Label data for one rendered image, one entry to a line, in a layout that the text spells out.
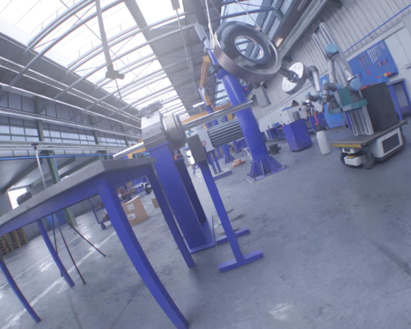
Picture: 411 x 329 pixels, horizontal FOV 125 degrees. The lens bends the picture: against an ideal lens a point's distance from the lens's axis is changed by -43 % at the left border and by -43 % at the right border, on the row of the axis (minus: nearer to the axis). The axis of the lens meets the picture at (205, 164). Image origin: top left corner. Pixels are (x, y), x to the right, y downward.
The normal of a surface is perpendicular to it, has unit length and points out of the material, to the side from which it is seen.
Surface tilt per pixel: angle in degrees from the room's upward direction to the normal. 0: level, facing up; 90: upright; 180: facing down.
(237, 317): 0
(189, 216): 90
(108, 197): 90
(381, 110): 90
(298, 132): 90
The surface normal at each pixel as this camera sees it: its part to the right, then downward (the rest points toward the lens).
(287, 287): -0.36, -0.93
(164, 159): 0.00, 0.05
